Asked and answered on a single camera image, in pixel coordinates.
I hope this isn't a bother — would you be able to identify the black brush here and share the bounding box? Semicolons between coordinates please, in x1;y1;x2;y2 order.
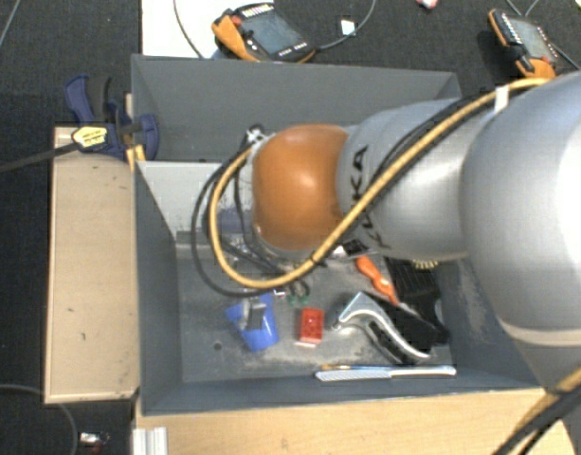
383;255;451;353

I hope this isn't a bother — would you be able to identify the silver and black hand tool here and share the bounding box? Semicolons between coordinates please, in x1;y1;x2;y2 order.
329;291;433;367

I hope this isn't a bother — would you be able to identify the blue cup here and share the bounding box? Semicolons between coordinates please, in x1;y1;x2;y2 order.
225;291;281;354

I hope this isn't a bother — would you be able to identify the white comb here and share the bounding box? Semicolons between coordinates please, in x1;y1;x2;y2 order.
314;364;458;383

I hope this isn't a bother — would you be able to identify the grey metal bin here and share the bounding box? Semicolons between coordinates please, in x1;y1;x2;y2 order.
130;53;541;417

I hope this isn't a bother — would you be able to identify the pale wood board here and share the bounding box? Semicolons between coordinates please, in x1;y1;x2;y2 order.
44;125;142;405

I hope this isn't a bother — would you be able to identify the red toy brick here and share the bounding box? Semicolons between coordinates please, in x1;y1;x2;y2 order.
295;306;326;349

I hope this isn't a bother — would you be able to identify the orange handled tool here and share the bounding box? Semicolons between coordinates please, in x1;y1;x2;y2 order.
354;255;401;308

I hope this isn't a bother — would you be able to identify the black cylinder on white bracket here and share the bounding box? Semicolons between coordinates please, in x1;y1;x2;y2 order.
331;239;370;259

